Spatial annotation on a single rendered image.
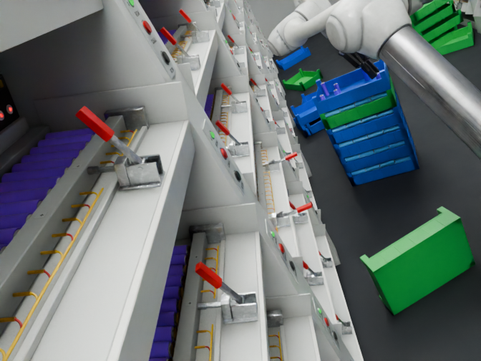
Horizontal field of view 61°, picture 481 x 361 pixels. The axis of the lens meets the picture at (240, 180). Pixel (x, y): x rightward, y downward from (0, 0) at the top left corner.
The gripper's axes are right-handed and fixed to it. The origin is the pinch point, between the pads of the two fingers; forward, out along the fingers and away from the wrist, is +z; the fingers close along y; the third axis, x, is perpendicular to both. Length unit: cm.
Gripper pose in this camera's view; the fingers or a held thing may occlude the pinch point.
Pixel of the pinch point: (370, 69)
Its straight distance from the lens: 176.6
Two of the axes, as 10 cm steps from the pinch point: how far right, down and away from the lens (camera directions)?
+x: -3.7, 2.7, 8.9
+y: 6.2, -6.4, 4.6
